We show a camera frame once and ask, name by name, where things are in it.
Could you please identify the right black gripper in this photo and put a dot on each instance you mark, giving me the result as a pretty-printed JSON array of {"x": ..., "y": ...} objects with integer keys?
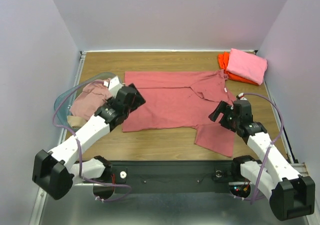
[{"x": 225, "y": 116}]

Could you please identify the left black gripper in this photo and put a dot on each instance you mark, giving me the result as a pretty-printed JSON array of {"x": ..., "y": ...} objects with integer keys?
[{"x": 138, "y": 102}]

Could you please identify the rose red t shirt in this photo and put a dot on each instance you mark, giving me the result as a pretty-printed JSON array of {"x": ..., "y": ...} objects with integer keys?
[{"x": 182, "y": 100}]

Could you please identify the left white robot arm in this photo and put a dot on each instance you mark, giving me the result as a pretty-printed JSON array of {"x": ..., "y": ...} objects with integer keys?
[{"x": 57, "y": 170}]

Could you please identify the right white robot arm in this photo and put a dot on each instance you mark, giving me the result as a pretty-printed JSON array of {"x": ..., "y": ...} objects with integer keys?
[{"x": 290, "y": 194}]

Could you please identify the dusty pink t shirt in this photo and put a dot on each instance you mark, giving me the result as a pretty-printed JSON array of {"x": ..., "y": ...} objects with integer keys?
[{"x": 93, "y": 96}]

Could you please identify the beige t shirt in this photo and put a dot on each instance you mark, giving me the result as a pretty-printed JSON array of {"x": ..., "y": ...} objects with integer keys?
[{"x": 75, "y": 121}]

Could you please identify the folded orange t shirt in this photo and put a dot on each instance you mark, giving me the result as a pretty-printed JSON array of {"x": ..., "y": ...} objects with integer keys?
[{"x": 223, "y": 61}]

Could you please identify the folded pink t shirt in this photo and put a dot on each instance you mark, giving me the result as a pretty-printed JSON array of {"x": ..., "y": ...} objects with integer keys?
[{"x": 246, "y": 65}]

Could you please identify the clear blue plastic bin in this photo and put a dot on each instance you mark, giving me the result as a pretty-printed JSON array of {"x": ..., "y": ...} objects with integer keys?
[{"x": 64, "y": 102}]

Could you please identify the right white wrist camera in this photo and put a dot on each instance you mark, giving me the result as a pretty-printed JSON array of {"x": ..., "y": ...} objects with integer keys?
[{"x": 241, "y": 96}]

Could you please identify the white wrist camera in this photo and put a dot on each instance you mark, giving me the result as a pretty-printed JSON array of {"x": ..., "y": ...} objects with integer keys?
[
  {"x": 241, "y": 96},
  {"x": 113, "y": 85}
]

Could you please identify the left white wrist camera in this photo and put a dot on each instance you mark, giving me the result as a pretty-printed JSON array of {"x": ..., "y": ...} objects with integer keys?
[{"x": 113, "y": 85}]

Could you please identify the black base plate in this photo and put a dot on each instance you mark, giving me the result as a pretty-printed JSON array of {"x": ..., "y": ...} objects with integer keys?
[{"x": 180, "y": 176}]

